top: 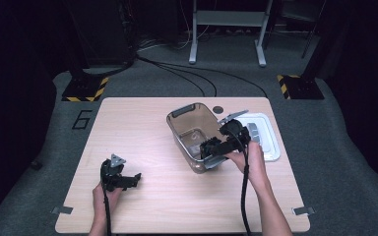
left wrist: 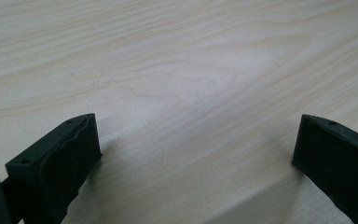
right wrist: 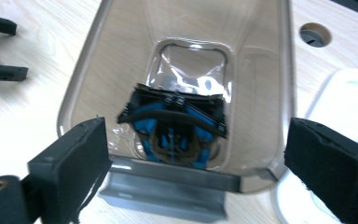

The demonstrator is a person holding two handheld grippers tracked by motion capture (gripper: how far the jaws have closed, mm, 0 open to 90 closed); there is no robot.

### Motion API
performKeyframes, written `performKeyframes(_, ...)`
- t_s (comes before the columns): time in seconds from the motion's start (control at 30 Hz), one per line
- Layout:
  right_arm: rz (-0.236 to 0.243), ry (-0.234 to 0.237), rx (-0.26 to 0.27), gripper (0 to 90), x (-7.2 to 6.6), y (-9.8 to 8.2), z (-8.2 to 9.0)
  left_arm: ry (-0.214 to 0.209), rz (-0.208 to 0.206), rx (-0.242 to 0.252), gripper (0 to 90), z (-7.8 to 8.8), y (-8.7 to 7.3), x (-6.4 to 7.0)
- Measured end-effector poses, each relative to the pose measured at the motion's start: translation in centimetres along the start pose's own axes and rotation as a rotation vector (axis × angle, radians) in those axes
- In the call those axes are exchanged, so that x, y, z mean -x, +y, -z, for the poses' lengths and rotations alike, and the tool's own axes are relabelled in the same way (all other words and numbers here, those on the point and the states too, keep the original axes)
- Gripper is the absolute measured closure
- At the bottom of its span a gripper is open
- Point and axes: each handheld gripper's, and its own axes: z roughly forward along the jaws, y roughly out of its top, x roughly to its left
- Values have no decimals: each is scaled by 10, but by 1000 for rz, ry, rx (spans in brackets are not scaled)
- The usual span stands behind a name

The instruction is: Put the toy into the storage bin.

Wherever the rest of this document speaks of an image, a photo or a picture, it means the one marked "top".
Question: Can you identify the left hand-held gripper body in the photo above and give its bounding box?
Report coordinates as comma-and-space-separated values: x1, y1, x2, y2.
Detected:
99, 153, 128, 193

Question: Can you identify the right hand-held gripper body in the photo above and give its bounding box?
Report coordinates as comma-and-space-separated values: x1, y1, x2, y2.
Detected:
218, 109, 253, 155

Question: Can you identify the translucent brown storage container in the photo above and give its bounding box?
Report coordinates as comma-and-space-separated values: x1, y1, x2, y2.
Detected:
165, 101, 231, 175

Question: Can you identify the white container lid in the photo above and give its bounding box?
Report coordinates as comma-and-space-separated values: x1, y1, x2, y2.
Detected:
239, 112, 282, 162

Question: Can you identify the person's left hand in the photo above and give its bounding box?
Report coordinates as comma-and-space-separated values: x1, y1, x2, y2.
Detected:
92, 181, 125, 221

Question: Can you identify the person's right hand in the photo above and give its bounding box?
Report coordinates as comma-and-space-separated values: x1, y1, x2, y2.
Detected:
223, 141, 268, 189

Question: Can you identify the black base with hazard stripes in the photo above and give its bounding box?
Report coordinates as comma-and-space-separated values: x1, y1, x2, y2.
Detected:
277, 74, 326, 101
61, 76, 110, 103

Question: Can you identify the dark equipment cabinet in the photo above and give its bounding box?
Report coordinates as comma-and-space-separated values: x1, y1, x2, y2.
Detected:
68, 0, 136, 67

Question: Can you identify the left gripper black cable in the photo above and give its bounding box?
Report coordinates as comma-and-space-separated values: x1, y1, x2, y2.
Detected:
101, 182, 113, 236

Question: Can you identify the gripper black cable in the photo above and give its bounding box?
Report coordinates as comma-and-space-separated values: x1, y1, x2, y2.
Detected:
239, 144, 253, 236
101, 182, 113, 236

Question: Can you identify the black floor cable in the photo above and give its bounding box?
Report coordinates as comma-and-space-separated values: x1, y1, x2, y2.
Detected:
157, 60, 269, 98
137, 57, 207, 98
137, 56, 219, 98

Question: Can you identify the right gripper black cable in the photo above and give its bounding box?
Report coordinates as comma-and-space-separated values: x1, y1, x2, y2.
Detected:
239, 144, 253, 236

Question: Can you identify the white metal stand frame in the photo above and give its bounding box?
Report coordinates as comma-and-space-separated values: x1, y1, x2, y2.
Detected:
188, 0, 274, 69

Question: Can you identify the black upright post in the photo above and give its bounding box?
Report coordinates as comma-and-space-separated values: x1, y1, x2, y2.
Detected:
300, 0, 344, 83
61, 0, 92, 82

